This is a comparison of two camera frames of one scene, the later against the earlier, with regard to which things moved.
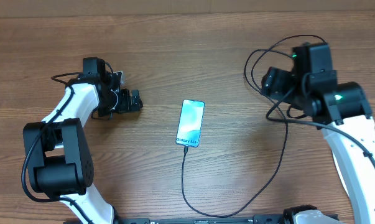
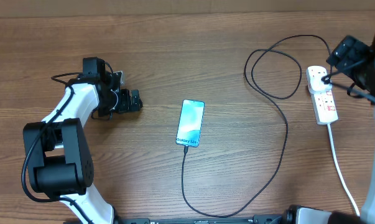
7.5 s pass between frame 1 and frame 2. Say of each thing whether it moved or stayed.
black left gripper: stayed
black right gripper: moved
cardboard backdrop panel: stayed
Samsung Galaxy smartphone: stayed
